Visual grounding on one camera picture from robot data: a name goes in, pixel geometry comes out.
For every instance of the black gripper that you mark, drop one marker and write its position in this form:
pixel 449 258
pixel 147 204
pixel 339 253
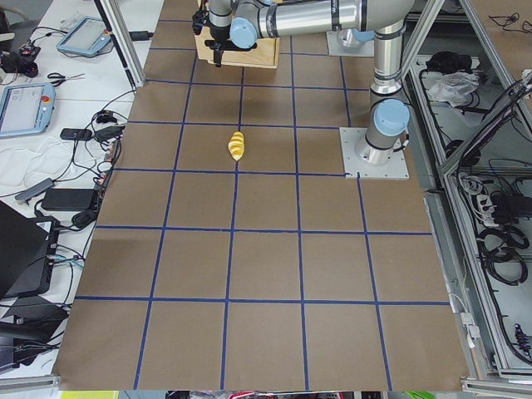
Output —
pixel 218 33

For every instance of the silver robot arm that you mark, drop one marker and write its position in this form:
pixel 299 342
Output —
pixel 253 20

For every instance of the wooden drawer cabinet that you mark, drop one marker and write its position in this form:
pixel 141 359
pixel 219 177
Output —
pixel 263 54

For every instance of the toy bread roll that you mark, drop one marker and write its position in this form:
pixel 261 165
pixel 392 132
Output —
pixel 236 146

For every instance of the blue teach pendant far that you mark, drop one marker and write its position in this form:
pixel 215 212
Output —
pixel 88 38

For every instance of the blue teach pendant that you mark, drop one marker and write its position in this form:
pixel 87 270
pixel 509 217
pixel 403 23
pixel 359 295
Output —
pixel 88 38
pixel 26 109

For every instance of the black scissors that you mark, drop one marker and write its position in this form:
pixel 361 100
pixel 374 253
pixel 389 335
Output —
pixel 57 79

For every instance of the blue teach pendant near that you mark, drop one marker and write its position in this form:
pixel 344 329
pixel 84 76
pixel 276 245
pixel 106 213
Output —
pixel 26 109

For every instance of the black power adapter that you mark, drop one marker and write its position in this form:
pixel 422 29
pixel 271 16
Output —
pixel 57 199

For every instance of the crumpled white cloth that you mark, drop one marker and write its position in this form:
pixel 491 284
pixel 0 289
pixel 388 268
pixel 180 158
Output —
pixel 455 88

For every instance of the black laptop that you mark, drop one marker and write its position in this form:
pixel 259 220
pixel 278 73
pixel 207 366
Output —
pixel 27 246

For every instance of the aluminium frame post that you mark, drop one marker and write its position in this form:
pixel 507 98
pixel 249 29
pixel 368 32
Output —
pixel 111 15

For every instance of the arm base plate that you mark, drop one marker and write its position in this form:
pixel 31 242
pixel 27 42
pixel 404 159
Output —
pixel 361 161
pixel 351 43

